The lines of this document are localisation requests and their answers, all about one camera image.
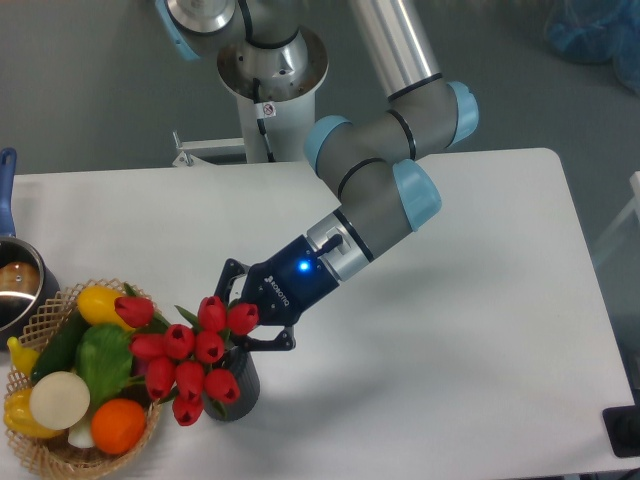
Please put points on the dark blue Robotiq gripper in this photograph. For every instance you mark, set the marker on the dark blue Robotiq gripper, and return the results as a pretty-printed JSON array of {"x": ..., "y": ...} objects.
[{"x": 282, "y": 288}]

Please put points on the black device at table edge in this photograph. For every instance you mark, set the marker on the black device at table edge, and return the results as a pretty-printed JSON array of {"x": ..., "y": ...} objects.
[{"x": 622, "y": 426}]

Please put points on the green cucumber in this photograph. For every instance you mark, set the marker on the green cucumber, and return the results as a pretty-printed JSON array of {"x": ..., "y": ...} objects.
[{"x": 60, "y": 352}]

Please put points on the yellow banana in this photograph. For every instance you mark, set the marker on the yellow banana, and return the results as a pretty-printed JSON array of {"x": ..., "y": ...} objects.
[{"x": 23, "y": 358}]

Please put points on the white round radish slice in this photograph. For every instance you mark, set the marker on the white round radish slice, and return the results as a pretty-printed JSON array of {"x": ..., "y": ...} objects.
[{"x": 59, "y": 400}]

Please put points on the white leek stalk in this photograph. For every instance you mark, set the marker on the white leek stalk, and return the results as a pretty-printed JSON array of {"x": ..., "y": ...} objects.
[{"x": 79, "y": 435}]

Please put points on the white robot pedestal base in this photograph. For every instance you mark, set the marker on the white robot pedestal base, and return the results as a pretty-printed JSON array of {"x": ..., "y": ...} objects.
[{"x": 275, "y": 97}]

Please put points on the red tulip bouquet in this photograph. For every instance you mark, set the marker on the red tulip bouquet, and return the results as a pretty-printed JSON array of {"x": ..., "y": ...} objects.
[{"x": 186, "y": 360}]

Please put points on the green lettuce leaf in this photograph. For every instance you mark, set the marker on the green lettuce leaf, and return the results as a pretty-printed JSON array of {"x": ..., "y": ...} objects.
[{"x": 104, "y": 362}]

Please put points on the blue handled saucepan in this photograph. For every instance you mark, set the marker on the blue handled saucepan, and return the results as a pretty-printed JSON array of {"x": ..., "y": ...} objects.
[{"x": 26, "y": 281}]

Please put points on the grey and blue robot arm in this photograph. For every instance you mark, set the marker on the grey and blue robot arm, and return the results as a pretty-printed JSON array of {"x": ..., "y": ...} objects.
[{"x": 372, "y": 169}]

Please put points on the woven wicker basket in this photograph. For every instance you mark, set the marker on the woven wicker basket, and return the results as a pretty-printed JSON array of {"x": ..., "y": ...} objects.
[{"x": 55, "y": 458}]

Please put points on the dark grey ribbed vase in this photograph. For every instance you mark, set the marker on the dark grey ribbed vase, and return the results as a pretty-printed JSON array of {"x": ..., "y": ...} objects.
[{"x": 240, "y": 364}]

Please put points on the yellow bell pepper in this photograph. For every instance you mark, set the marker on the yellow bell pepper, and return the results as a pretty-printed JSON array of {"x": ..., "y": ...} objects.
[{"x": 18, "y": 417}]

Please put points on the orange fruit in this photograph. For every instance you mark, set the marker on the orange fruit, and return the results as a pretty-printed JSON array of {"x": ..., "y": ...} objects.
[{"x": 118, "y": 425}]

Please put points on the yellow squash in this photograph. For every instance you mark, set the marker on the yellow squash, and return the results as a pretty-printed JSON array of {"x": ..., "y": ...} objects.
[{"x": 96, "y": 305}]

